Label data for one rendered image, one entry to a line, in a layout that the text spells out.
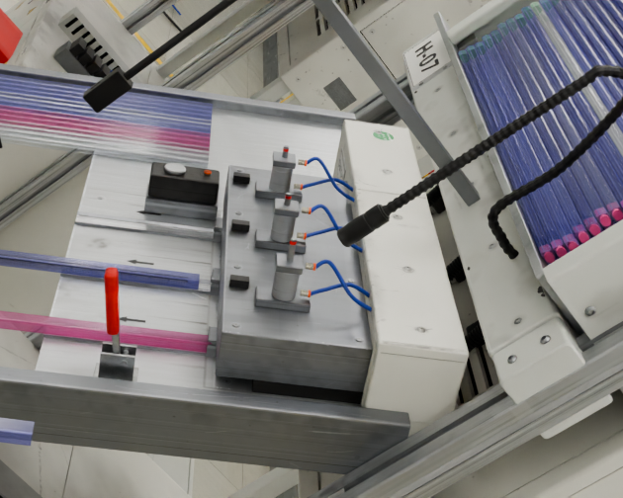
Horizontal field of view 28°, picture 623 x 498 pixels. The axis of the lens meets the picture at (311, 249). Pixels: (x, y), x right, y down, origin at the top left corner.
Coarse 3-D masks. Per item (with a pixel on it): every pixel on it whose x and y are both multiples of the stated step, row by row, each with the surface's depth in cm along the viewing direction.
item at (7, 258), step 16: (0, 256) 122; (16, 256) 122; (32, 256) 123; (48, 256) 123; (64, 272) 123; (80, 272) 123; (96, 272) 123; (128, 272) 123; (144, 272) 123; (160, 272) 124; (176, 272) 125; (192, 288) 124
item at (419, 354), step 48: (384, 144) 144; (384, 192) 133; (384, 240) 123; (432, 240) 125; (384, 288) 115; (432, 288) 116; (384, 336) 107; (432, 336) 109; (384, 384) 108; (432, 384) 109
